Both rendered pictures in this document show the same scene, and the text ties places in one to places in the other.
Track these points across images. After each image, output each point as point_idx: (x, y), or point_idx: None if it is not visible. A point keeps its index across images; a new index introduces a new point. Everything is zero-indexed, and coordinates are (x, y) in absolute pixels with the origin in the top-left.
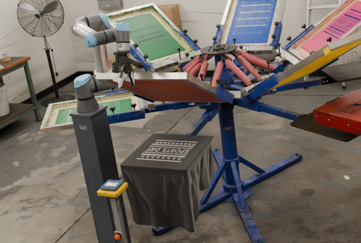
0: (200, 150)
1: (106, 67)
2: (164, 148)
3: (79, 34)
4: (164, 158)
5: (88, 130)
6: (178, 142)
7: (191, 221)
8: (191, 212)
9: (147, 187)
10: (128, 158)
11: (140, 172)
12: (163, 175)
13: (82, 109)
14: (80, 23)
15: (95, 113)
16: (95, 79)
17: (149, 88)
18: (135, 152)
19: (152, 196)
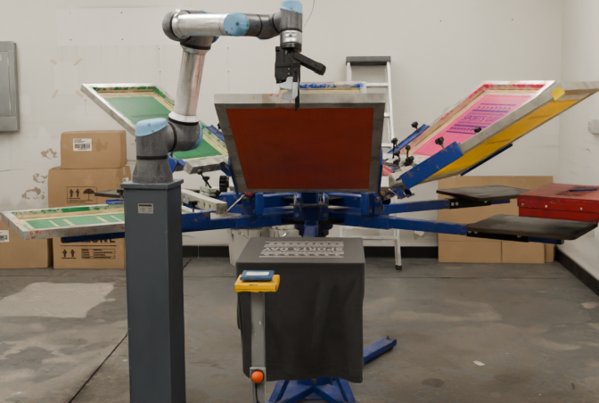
0: (360, 248)
1: (195, 108)
2: (294, 248)
3: (192, 26)
4: (309, 255)
5: (156, 215)
6: (310, 242)
7: (361, 362)
8: (363, 344)
9: (286, 303)
10: (242, 257)
11: (276, 273)
12: (319, 276)
13: (151, 175)
14: (185, 13)
15: (173, 185)
16: (174, 126)
17: (281, 139)
18: (246, 251)
19: (292, 319)
